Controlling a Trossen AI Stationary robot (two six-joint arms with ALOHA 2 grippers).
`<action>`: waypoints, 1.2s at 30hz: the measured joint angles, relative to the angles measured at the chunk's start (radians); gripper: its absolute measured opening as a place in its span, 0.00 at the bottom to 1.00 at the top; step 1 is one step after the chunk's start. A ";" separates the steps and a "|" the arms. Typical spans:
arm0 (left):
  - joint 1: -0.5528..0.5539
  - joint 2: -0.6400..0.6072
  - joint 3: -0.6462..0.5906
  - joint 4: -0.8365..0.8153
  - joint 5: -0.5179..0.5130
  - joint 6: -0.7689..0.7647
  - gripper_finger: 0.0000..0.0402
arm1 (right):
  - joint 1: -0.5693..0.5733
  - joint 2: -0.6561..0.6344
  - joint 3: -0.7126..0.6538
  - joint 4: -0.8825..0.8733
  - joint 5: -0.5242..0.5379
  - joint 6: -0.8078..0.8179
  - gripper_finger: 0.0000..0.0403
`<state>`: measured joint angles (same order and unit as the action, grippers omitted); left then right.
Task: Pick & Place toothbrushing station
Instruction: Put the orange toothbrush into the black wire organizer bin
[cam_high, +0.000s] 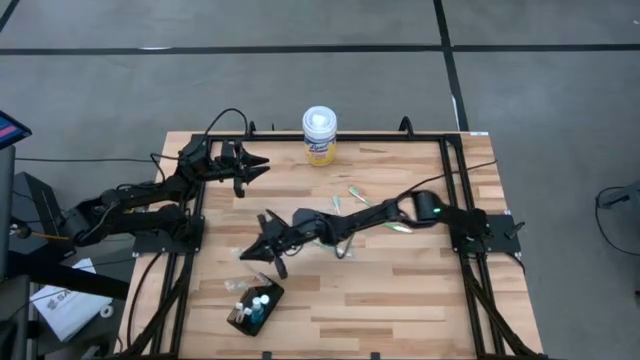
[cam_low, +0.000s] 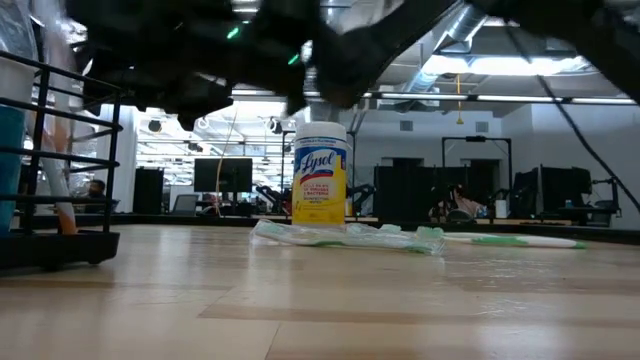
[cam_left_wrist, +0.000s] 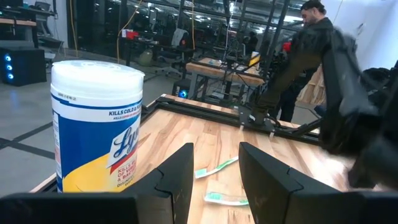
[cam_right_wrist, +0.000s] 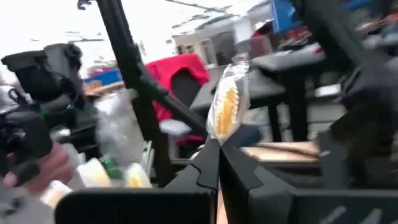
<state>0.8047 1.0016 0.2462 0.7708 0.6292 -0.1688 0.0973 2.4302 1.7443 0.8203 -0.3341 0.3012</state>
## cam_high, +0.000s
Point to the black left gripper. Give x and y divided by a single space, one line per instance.
227 165

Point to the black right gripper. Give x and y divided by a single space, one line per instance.
285 235

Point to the small clear white-capped bottle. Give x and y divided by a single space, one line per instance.
246 314
238 307

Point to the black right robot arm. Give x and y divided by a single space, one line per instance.
360 217

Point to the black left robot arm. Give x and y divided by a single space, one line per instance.
140 195

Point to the Lysol wipes canister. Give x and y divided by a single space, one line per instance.
320 132

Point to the black mesh caddy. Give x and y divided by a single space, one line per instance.
250 327

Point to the black table edge clip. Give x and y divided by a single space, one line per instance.
267 355
375 356

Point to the white tape roll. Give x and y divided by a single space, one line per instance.
106 311

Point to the black floor beam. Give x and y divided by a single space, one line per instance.
65 280

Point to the white paper booklet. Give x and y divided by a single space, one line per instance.
70 307

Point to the black computer box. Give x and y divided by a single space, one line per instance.
45 215

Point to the white table edge label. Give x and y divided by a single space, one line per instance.
478 133

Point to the monitor with blue pink screen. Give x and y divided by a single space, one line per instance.
12 131

